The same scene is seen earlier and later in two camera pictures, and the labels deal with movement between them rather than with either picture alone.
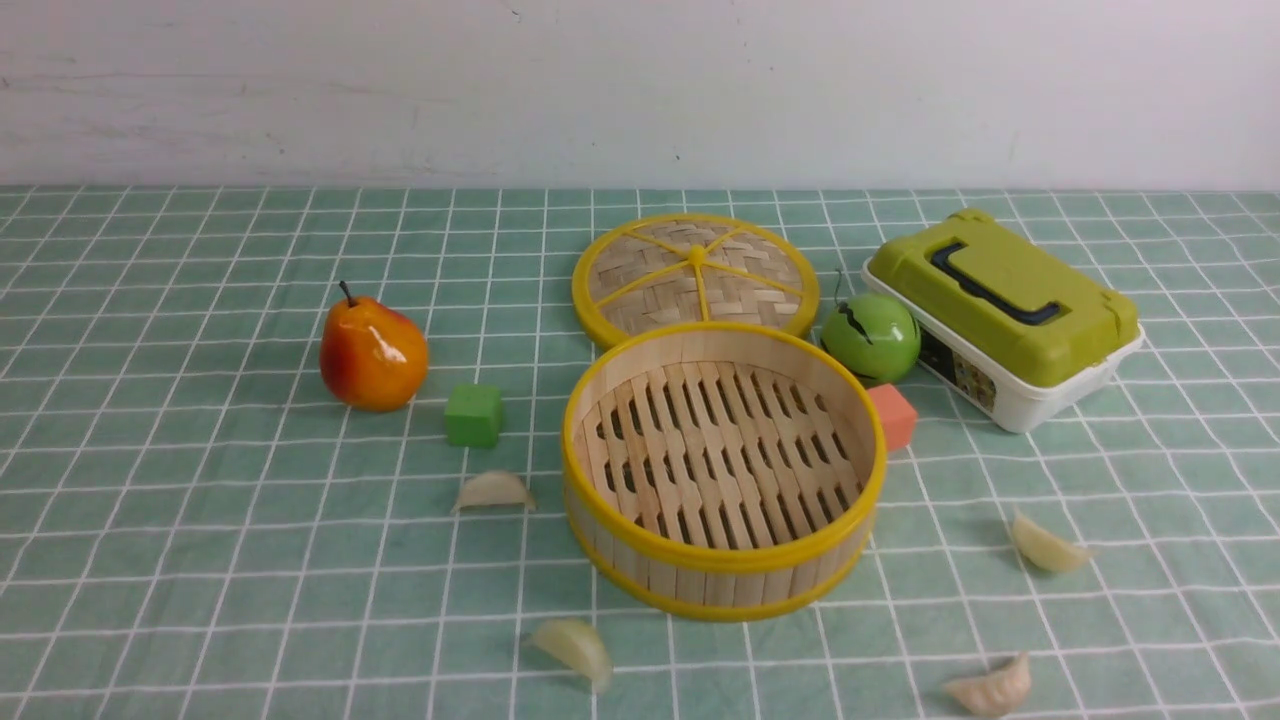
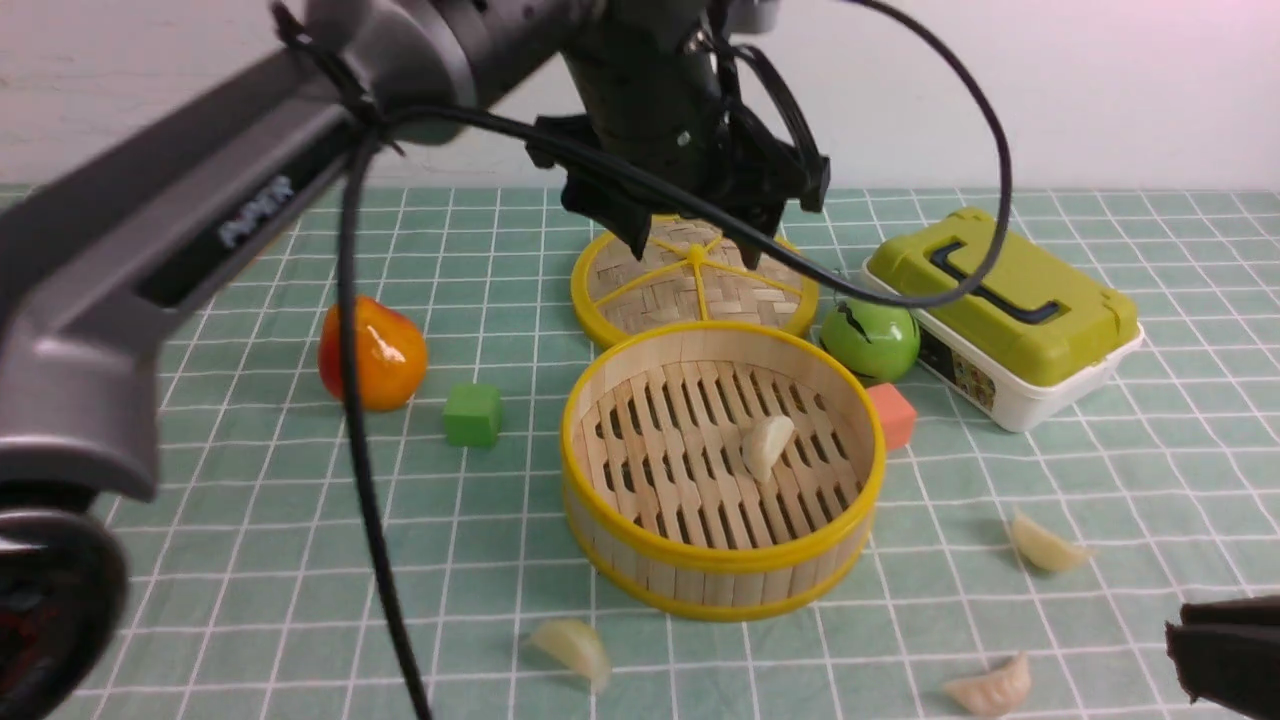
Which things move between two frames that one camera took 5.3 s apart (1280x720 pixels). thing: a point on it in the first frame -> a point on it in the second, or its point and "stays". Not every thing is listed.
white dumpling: x=495 y=487 -> x=763 y=441
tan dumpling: x=999 y=693 stays
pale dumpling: x=580 y=643 stays
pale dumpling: x=1048 y=549 stays
